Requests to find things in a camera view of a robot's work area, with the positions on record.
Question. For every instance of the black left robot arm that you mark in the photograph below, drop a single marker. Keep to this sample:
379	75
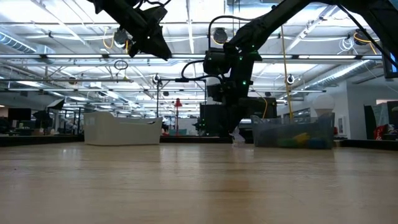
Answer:
109	7

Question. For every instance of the black switched-off monitor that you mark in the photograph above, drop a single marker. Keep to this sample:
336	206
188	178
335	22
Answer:
264	107

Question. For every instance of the black cabinet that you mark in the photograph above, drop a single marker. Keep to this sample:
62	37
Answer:
211	121

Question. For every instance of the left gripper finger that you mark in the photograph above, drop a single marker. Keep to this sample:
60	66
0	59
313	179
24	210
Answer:
155	46

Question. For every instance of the black aluminium table frame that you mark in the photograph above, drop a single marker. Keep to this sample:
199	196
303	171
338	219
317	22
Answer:
31	140

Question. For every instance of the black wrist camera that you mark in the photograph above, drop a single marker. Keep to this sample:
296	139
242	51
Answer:
215	91
155	15

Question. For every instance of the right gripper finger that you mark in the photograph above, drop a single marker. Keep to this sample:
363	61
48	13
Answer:
238	119

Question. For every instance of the grey translucent plastic bin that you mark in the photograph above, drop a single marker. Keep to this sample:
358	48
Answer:
270	130

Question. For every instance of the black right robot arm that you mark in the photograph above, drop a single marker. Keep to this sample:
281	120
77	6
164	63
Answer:
264	28

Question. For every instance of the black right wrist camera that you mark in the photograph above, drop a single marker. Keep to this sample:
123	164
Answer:
215	91

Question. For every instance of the white plastic bin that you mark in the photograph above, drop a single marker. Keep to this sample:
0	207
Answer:
121	132

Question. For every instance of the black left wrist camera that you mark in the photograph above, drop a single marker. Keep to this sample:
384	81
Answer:
155	15

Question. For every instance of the monitor with blue screen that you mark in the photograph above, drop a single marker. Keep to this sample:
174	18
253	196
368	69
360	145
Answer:
393	65

